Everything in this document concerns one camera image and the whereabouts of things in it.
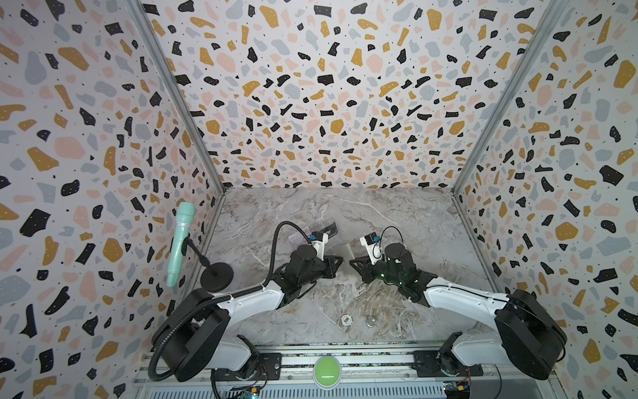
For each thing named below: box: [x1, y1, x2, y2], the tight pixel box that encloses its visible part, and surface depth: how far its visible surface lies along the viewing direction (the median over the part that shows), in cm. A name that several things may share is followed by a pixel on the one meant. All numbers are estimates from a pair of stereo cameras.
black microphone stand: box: [181, 232, 235, 293], surface depth 92 cm
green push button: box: [312, 355, 343, 390], surface depth 73 cm
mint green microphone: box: [166, 201, 197, 288], surface depth 70 cm
